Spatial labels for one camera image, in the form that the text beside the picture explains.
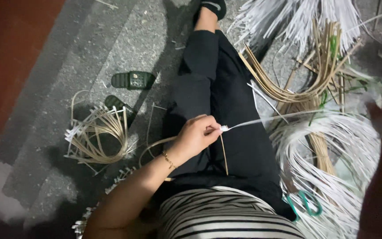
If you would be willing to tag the person's left hand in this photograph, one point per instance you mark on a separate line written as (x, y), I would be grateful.
(192, 137)

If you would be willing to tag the person's right fingers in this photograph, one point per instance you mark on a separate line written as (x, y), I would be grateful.
(375, 114)

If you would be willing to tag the long white plastic strip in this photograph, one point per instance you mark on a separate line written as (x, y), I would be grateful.
(264, 120)

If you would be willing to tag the thin straight bamboo strip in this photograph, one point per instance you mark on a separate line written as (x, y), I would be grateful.
(224, 156)

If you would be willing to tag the curved bamboo strip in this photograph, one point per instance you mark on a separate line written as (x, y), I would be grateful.
(154, 144)

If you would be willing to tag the heap of tan bamboo strips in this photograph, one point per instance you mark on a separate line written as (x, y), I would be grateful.
(313, 86)

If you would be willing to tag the heap of curved white strips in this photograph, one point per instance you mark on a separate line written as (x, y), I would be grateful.
(330, 166)

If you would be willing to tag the green plastic tie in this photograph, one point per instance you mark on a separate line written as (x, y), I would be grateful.
(333, 44)

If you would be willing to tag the heap of straight white strips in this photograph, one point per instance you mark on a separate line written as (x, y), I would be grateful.
(297, 20)

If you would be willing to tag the black trousers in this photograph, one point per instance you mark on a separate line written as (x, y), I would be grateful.
(217, 99)

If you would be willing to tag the black and white striped shirt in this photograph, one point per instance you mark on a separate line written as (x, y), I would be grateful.
(224, 215)

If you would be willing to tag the thin loose bent bamboo strip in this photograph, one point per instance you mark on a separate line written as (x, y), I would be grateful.
(150, 122)

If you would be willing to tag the dark green rubber slipper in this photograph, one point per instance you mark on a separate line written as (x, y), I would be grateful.
(133, 80)
(119, 106)

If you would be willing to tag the bundle of bent bamboo strips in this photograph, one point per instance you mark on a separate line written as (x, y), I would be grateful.
(103, 134)

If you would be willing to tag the woven white and bamboo piece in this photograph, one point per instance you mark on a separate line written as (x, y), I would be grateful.
(82, 225)

